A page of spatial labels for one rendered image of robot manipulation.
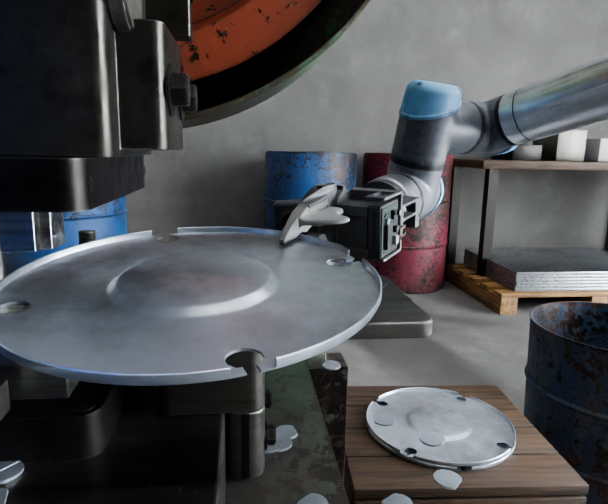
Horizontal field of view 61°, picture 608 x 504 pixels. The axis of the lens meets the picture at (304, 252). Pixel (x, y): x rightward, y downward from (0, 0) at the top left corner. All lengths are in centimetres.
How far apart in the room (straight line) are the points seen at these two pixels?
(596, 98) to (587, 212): 388
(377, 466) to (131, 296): 70
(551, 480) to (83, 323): 86
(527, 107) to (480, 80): 335
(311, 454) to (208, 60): 51
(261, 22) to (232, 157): 298
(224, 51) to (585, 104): 46
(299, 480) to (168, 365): 18
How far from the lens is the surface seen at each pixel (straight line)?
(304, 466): 45
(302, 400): 55
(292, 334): 33
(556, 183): 441
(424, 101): 71
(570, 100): 73
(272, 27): 75
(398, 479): 97
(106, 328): 35
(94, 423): 36
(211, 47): 74
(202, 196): 373
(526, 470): 106
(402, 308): 40
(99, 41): 34
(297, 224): 51
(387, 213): 56
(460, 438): 109
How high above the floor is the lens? 90
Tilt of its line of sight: 11 degrees down
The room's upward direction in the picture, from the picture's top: 1 degrees clockwise
